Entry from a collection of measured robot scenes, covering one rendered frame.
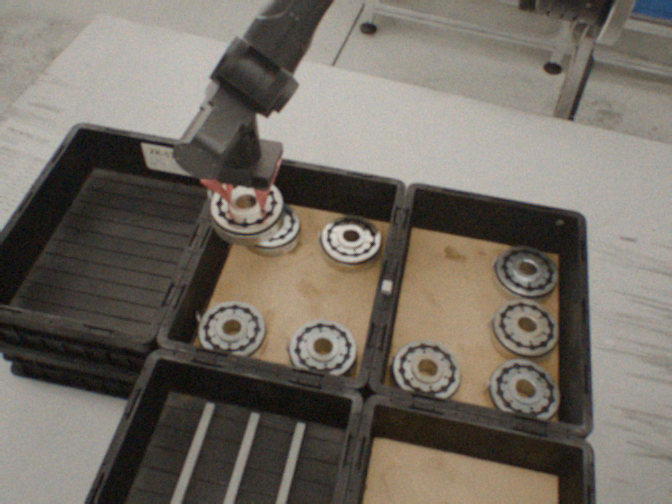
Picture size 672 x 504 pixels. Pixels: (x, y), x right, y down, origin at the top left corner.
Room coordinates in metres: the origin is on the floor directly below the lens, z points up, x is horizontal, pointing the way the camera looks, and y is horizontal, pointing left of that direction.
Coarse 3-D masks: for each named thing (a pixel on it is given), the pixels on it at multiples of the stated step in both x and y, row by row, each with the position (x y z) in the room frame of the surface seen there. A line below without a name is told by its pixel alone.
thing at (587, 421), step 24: (408, 192) 0.76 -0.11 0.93; (432, 192) 0.77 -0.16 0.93; (456, 192) 0.77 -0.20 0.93; (408, 216) 0.71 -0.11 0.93; (576, 216) 0.73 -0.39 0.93; (384, 312) 0.52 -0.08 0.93; (384, 336) 0.49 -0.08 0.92; (456, 408) 0.38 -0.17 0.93; (480, 408) 0.38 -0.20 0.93; (576, 432) 0.36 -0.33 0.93
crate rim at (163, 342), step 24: (312, 168) 0.80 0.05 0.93; (336, 168) 0.80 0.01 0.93; (192, 264) 0.58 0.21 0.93; (384, 264) 0.62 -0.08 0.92; (168, 312) 0.49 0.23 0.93; (168, 336) 0.46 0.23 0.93; (240, 360) 0.43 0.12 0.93; (264, 360) 0.43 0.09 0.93; (336, 384) 0.40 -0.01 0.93; (360, 384) 0.40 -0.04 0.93
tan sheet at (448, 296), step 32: (416, 256) 0.70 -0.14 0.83; (448, 256) 0.71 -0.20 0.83; (480, 256) 0.71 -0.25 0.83; (416, 288) 0.64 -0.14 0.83; (448, 288) 0.64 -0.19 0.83; (480, 288) 0.64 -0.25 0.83; (416, 320) 0.57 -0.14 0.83; (448, 320) 0.58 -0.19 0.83; (480, 320) 0.58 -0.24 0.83; (480, 352) 0.52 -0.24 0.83; (384, 384) 0.46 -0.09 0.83; (480, 384) 0.47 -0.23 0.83
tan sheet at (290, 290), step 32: (320, 224) 0.76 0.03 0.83; (384, 224) 0.77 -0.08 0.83; (256, 256) 0.68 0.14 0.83; (288, 256) 0.68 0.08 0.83; (320, 256) 0.69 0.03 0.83; (224, 288) 0.61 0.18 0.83; (256, 288) 0.61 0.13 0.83; (288, 288) 0.62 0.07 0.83; (320, 288) 0.62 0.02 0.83; (352, 288) 0.63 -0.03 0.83; (288, 320) 0.56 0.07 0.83; (352, 320) 0.56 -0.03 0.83; (320, 352) 0.50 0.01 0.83
